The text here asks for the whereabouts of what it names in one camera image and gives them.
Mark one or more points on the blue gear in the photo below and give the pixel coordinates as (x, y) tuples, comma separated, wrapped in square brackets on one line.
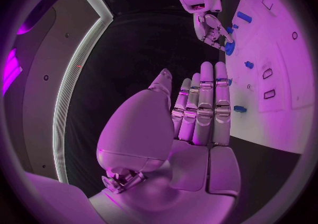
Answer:
[(230, 48)]

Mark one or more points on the blue cylinder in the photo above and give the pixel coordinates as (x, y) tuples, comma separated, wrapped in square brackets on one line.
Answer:
[(244, 17)]

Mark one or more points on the small blue peg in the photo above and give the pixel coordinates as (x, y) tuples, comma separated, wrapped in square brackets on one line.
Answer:
[(235, 26)]

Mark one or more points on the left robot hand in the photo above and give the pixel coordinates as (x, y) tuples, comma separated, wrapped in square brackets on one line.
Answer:
[(203, 128)]

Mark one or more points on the blue plug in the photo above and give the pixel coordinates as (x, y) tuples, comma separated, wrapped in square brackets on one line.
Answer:
[(230, 30), (240, 109)]

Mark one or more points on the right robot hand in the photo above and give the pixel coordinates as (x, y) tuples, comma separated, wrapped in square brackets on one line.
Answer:
[(210, 27)]

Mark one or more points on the white task board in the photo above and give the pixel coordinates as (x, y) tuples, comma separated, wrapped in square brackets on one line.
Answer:
[(273, 68)]

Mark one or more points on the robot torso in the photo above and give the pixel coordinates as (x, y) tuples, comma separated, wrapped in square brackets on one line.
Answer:
[(44, 52)]

